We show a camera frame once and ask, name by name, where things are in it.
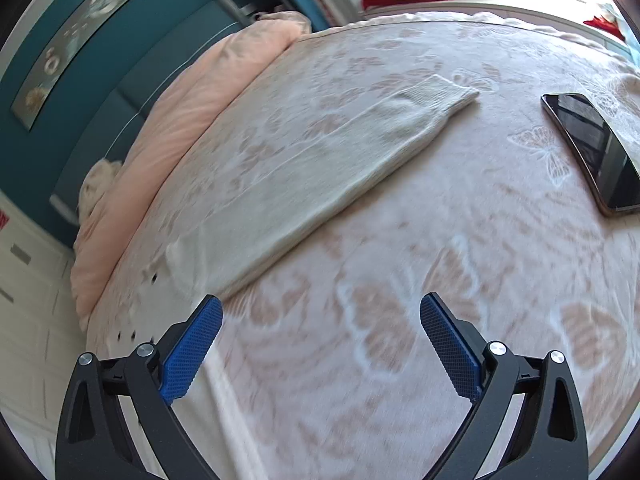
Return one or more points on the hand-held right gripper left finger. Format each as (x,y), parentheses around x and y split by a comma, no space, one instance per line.
(192,350)

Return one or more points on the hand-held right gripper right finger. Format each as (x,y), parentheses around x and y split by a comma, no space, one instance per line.
(450,350)

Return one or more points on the beige knit sweater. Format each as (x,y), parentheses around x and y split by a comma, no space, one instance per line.
(320,180)

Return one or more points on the pink butterfly print blanket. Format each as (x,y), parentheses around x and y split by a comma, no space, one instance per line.
(400,270)

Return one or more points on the white wardrobe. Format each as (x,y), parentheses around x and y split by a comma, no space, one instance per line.
(30,310)

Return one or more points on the cream plush pillow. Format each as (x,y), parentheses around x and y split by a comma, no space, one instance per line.
(100,185)

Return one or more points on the pink duvet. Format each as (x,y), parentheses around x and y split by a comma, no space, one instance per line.
(190,120)

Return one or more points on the red paper decoration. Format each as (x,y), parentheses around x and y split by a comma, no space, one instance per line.
(2,220)

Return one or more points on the black smartphone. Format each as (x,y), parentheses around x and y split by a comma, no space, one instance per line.
(590,150)

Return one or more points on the small red cloth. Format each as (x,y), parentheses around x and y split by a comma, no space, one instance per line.
(607,26)

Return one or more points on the silver framed wall art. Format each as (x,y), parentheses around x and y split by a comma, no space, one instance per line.
(75,40)

